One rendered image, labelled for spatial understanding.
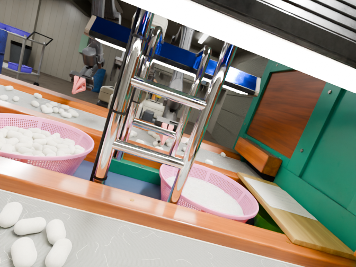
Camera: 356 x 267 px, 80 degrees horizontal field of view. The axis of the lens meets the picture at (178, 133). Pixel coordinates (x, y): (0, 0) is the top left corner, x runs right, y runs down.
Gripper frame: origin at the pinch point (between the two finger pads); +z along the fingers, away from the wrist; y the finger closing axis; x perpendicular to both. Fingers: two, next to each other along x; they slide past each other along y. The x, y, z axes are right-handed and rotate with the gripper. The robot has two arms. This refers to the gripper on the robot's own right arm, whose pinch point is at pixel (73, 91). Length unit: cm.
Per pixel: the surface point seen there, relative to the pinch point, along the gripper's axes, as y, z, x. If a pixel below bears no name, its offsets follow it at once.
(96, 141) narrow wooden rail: 22.3, 29.0, -15.7
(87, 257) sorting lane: 34, 60, -42
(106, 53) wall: -198, -576, 425
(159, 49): 30.9, -1.7, -33.3
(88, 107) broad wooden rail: 6.0, -0.1, 7.6
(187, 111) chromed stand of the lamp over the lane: 45, 19, -31
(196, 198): 53, 42, -25
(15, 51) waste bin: -447, -461, 453
